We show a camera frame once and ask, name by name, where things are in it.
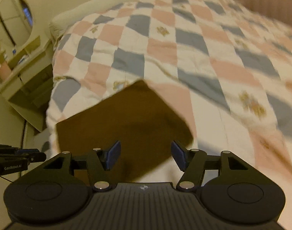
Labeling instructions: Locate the brown garment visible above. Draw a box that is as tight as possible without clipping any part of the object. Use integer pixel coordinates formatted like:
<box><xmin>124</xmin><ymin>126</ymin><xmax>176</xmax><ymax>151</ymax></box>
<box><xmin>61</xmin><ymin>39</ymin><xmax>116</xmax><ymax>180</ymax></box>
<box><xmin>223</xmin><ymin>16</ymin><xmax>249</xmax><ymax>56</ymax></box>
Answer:
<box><xmin>56</xmin><ymin>80</ymin><xmax>193</xmax><ymax>183</ymax></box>

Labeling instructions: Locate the white bedside table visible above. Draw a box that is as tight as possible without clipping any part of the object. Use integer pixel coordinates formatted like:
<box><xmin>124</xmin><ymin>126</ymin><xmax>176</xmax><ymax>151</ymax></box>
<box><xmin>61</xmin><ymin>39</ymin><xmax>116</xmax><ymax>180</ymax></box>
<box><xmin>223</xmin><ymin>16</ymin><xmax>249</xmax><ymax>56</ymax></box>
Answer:
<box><xmin>0</xmin><ymin>36</ymin><xmax>54</xmax><ymax>132</ymax></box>

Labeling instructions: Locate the pink grey checkered quilt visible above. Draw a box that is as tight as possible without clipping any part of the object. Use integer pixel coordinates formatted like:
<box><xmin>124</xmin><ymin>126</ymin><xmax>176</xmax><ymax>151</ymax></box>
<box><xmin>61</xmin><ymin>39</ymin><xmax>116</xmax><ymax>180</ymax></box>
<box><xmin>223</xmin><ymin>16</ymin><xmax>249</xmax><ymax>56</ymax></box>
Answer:
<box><xmin>47</xmin><ymin>0</ymin><xmax>292</xmax><ymax>187</ymax></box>

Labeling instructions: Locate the white bed pillow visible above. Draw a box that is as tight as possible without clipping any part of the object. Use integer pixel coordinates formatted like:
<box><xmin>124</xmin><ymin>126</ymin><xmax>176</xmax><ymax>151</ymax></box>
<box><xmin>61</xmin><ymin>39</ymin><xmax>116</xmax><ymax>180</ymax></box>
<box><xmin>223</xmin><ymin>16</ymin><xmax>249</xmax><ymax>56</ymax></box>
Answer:
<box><xmin>49</xmin><ymin>0</ymin><xmax>136</xmax><ymax>40</ymax></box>

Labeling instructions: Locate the round wall mirror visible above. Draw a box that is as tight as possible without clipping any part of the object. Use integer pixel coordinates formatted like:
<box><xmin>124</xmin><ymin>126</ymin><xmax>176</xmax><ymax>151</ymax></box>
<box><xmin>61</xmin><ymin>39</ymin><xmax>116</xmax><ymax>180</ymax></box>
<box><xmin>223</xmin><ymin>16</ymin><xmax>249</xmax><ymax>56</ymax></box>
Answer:
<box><xmin>0</xmin><ymin>0</ymin><xmax>33</xmax><ymax>47</ymax></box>

